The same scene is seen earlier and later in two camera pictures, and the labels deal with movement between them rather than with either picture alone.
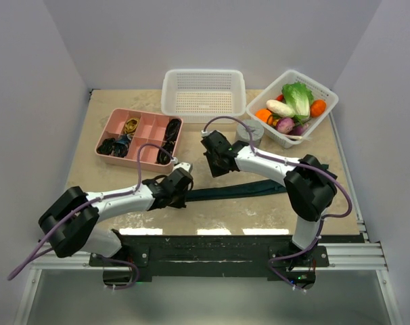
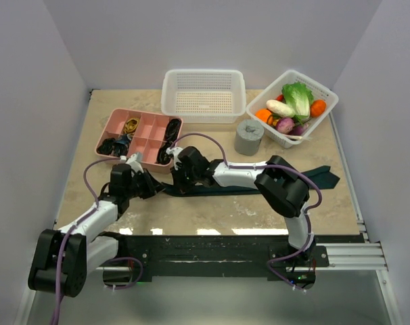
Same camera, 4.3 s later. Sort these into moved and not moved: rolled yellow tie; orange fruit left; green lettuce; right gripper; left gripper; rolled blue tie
Moved: left gripper; right gripper
Not moved: rolled yellow tie; rolled blue tie; green lettuce; orange fruit left
